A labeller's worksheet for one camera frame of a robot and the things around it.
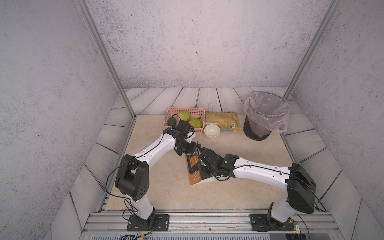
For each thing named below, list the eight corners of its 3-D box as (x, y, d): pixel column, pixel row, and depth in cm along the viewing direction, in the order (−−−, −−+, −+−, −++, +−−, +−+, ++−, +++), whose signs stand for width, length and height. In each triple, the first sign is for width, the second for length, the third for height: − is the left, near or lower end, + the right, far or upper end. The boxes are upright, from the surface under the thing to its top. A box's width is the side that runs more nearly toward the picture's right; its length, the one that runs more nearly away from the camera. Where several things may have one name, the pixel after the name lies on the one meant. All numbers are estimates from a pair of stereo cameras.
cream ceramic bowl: (204, 140, 107) (204, 135, 103) (204, 129, 114) (204, 124, 110) (220, 140, 107) (221, 135, 103) (219, 129, 114) (219, 124, 110)
